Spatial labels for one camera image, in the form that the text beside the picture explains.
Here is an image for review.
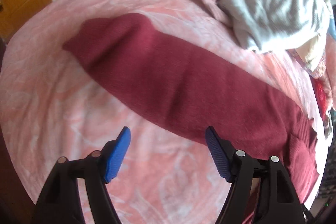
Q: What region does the cream knitted garment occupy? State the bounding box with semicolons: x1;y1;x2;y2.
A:
287;32;328;73

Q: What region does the white knitted garment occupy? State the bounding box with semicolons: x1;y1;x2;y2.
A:
218;0;332;54

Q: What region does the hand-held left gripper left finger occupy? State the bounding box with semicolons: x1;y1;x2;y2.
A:
31;126;132;224

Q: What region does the pale plush toy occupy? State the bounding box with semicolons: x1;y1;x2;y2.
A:
321;113;333;139

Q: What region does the dark red knitted sweater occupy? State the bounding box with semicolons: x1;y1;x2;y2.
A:
62;13;320;224

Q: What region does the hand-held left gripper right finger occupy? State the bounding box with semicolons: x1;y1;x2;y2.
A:
205;126;307;224

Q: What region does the red printed cloth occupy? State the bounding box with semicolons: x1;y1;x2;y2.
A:
313;79;328;112

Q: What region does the pink patterned blanket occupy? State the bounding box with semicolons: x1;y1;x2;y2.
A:
0;0;328;224

